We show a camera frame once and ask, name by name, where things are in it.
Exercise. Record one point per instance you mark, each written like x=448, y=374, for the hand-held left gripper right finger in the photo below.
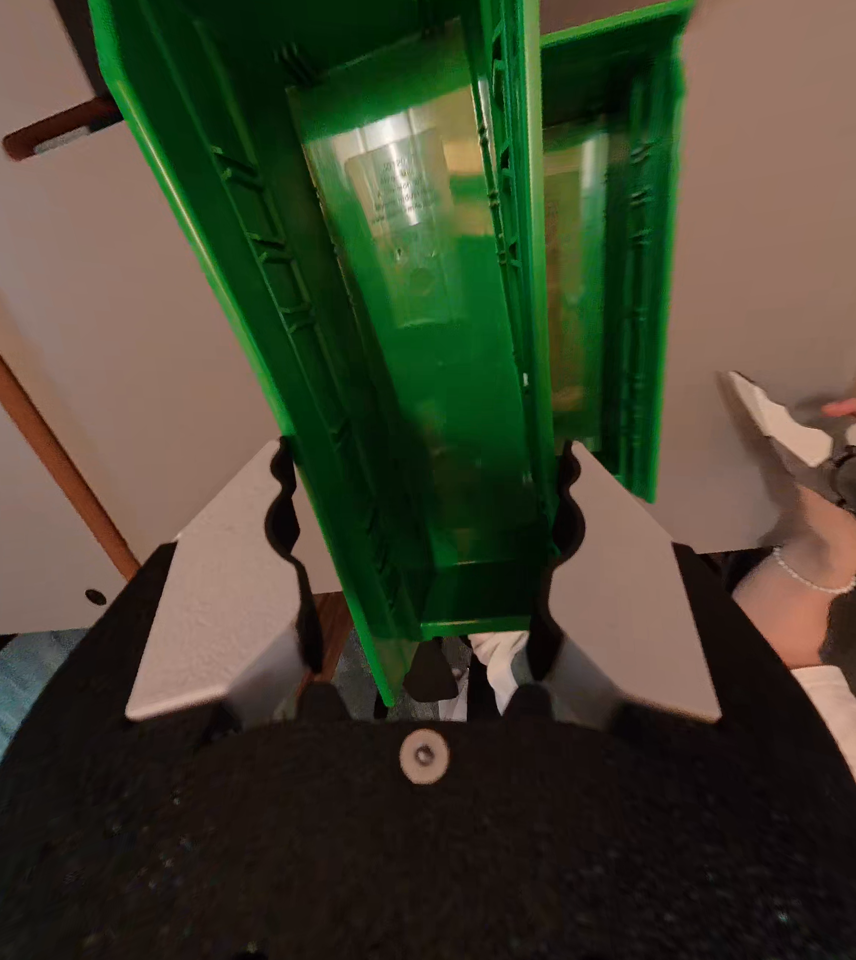
x=630, y=600

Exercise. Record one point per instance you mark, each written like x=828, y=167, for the person's right forearm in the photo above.
x=780, y=622

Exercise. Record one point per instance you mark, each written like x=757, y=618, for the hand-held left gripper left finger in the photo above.
x=225, y=600

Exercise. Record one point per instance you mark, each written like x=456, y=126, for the green plastic storage bin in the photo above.
x=428, y=375
x=652, y=225

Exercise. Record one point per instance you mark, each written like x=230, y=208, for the person's right hand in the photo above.
x=825, y=536

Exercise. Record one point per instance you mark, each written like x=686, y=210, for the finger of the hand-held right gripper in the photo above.
x=780, y=420

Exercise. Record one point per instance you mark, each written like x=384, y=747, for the person's white shirt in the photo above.
x=847, y=735

